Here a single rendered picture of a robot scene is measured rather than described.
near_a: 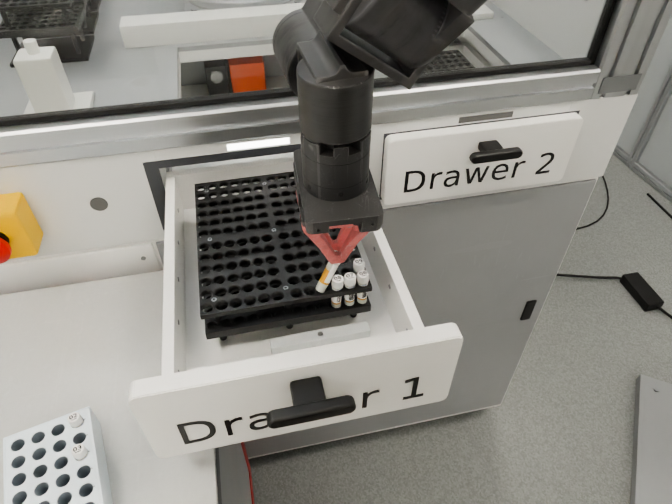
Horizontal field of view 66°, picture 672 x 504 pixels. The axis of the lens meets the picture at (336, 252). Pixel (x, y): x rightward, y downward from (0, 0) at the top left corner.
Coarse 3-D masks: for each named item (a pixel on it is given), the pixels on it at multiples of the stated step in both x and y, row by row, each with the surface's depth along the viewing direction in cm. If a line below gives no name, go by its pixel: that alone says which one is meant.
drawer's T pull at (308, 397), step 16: (304, 384) 44; (320, 384) 44; (304, 400) 43; (320, 400) 43; (336, 400) 43; (352, 400) 43; (272, 416) 42; (288, 416) 42; (304, 416) 42; (320, 416) 43
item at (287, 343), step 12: (348, 324) 57; (360, 324) 57; (288, 336) 56; (300, 336) 56; (312, 336) 56; (324, 336) 56; (336, 336) 56; (348, 336) 56; (360, 336) 57; (276, 348) 55; (288, 348) 55; (300, 348) 56
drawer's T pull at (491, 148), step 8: (480, 144) 72; (488, 144) 71; (496, 144) 71; (480, 152) 70; (488, 152) 70; (496, 152) 70; (504, 152) 70; (512, 152) 70; (520, 152) 70; (472, 160) 70; (480, 160) 70; (488, 160) 70; (496, 160) 70
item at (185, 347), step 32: (288, 160) 72; (192, 192) 71; (192, 224) 71; (192, 256) 66; (384, 256) 58; (192, 288) 62; (384, 288) 60; (192, 320) 59; (320, 320) 59; (352, 320) 59; (384, 320) 59; (416, 320) 51; (192, 352) 56; (224, 352) 56; (256, 352) 56
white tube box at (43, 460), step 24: (24, 432) 53; (48, 432) 53; (72, 432) 53; (96, 432) 55; (24, 456) 51; (48, 456) 51; (72, 456) 51; (96, 456) 51; (24, 480) 51; (48, 480) 50; (72, 480) 50; (96, 480) 50
